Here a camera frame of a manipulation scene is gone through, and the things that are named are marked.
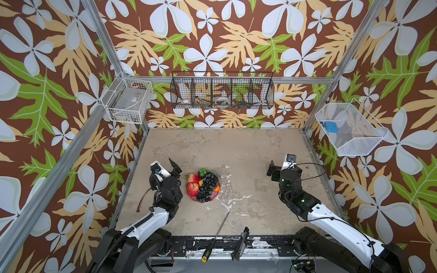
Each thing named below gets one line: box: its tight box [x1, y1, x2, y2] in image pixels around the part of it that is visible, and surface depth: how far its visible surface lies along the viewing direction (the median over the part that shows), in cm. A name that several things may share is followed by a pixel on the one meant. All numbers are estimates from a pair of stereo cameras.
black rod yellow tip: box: [200, 211, 230, 264], surface depth 73 cm
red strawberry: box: [185, 173, 200, 184], surface depth 93 cm
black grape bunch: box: [196, 174, 218, 203], surface depth 85 cm
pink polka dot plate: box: [186, 169, 221, 204], surface depth 87 cm
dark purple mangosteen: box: [198, 167, 208, 180], surface depth 93 cm
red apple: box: [186, 182, 200, 198], surface depth 86 cm
